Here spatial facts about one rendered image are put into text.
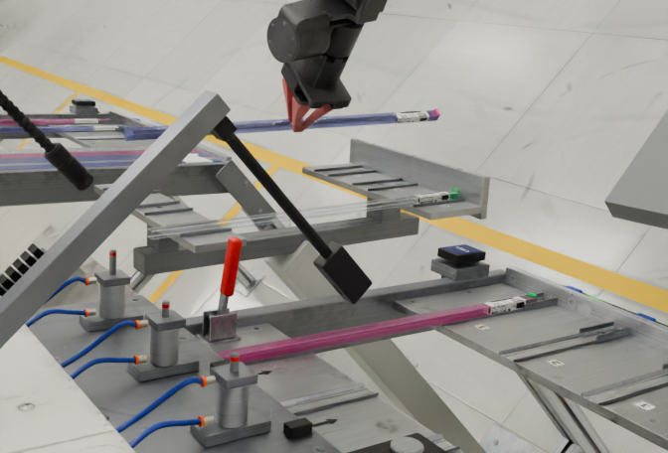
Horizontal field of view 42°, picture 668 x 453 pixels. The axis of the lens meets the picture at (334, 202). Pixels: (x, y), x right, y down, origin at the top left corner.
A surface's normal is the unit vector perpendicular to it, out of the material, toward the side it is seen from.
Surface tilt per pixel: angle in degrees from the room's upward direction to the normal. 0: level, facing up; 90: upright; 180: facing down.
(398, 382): 90
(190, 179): 90
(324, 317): 90
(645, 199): 0
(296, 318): 90
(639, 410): 44
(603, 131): 0
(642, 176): 0
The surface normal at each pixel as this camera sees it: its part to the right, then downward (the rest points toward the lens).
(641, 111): -0.51, -0.65
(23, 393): 0.07, -0.97
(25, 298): 0.57, 0.23
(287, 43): -0.73, 0.27
